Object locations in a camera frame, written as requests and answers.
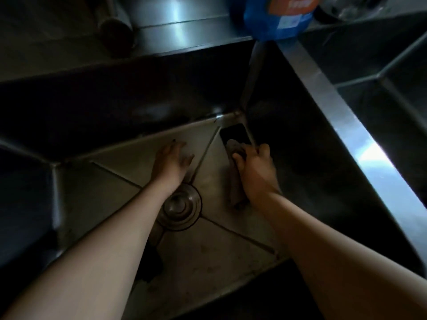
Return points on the black steel wool scourer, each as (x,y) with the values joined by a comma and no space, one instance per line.
(150,263)

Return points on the person's left hand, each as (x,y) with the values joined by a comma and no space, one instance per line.
(170,164)

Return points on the blue dish soap bottle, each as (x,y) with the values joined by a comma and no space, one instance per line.
(280,16)

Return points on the person's left forearm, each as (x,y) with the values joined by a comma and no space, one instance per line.
(93,263)

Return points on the curved steel faucet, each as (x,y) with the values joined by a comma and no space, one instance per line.
(116,33)

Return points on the person's right forearm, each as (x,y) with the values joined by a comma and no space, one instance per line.
(343,263)

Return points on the person's right hand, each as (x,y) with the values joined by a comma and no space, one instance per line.
(258,171)

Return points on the black rectangular sponge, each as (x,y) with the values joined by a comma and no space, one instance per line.
(235,131)

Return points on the stainless steel double sink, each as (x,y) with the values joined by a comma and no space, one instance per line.
(217,263)

